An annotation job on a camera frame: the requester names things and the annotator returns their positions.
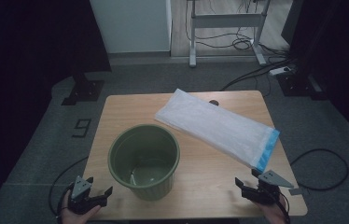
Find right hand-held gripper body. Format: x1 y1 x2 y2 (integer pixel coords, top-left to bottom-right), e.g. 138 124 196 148
241 170 295 206

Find hand-held gripper cable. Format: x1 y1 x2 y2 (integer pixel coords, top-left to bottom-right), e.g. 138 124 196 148
274 189 292 224
55 183 75 224

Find black floor cable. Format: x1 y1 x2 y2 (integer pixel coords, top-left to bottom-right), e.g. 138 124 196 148
49 156 90 218
289 148 349 191

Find white metal desk frame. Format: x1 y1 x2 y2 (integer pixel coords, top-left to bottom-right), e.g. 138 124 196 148
186 0 272 68

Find left hand-held gripper cable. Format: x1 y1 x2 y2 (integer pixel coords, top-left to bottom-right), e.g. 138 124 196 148
55 183 75 224

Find dark curtain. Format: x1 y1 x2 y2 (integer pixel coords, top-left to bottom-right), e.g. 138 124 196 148
281 0 349 150
0 0 112 218

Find black stand base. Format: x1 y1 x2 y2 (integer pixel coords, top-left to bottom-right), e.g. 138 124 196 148
276 73 329 101
61 72 105 106

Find person's left hand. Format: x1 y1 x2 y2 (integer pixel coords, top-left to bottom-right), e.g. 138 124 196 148
61 192 102 224

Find right hand-held gripper cable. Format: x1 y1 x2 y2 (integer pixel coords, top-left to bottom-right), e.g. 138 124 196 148
274 189 292 224

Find black power strip cables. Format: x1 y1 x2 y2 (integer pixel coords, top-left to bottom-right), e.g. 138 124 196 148
219 57 295 91

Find person's right hand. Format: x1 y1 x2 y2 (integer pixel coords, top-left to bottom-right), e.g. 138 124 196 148
261 199 290 224

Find white cabinet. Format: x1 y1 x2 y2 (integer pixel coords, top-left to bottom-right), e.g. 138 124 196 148
89 0 173 54

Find green plastic trash bin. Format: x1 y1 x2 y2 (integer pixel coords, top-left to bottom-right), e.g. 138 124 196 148
107 123 181 202

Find tangle of black cables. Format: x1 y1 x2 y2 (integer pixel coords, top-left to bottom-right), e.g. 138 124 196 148
185 0 288 59

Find white power strip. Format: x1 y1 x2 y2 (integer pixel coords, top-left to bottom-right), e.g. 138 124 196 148
269 65 292 77

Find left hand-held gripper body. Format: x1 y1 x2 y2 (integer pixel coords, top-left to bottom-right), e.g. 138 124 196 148
68 175 107 216

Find white trash bag blue band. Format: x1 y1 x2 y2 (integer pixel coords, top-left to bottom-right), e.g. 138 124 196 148
154 88 281 174

